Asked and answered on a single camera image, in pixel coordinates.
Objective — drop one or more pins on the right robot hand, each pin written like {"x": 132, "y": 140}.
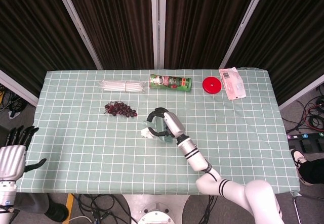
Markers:
{"x": 174, "y": 124}

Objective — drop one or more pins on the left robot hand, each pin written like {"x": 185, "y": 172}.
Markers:
{"x": 11, "y": 160}

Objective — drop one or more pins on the light green hand brush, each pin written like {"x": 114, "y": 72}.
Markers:
{"x": 158, "y": 125}

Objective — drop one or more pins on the tissue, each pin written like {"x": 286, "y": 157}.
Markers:
{"x": 144, "y": 133}

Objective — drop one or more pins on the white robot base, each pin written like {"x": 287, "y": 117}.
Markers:
{"x": 157, "y": 214}

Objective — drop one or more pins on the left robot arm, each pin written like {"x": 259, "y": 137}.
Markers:
{"x": 7, "y": 196}

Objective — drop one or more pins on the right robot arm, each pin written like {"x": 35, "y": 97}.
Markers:
{"x": 195, "y": 158}

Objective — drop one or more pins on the green chips can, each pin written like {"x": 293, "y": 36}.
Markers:
{"x": 169, "y": 82}

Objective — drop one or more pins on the grey trouser leg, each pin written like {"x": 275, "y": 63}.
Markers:
{"x": 33, "y": 203}

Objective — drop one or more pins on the red round plastic lid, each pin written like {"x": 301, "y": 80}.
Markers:
{"x": 211, "y": 85}

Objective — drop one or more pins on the dark red grape bunch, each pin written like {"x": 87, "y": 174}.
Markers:
{"x": 120, "y": 109}

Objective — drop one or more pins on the clear pack of white straws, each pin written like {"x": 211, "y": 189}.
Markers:
{"x": 119, "y": 86}

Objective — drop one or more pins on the black shoe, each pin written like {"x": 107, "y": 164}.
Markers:
{"x": 58, "y": 212}

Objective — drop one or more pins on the pink white plastic packet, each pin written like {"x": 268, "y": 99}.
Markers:
{"x": 233, "y": 83}

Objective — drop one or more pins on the green white checked tablecloth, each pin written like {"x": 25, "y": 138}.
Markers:
{"x": 101, "y": 145}

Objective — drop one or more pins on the dark brown pleated curtain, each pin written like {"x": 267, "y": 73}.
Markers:
{"x": 291, "y": 32}
{"x": 25, "y": 32}
{"x": 114, "y": 19}
{"x": 202, "y": 19}

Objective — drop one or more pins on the white black sneaker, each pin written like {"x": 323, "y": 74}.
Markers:
{"x": 298, "y": 160}

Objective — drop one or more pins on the black power strip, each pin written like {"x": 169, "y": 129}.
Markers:
{"x": 303, "y": 136}

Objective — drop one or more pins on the black foot pedal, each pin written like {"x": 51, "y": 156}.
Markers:
{"x": 312, "y": 145}

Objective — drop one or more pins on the black trouser leg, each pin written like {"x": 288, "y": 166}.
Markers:
{"x": 314, "y": 171}

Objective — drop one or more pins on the grey metal stand leg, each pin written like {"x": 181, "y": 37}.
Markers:
{"x": 297, "y": 208}

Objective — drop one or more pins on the white metal frame post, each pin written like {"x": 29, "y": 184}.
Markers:
{"x": 158, "y": 24}
{"x": 17, "y": 87}
{"x": 301, "y": 93}
{"x": 78, "y": 24}
{"x": 243, "y": 24}

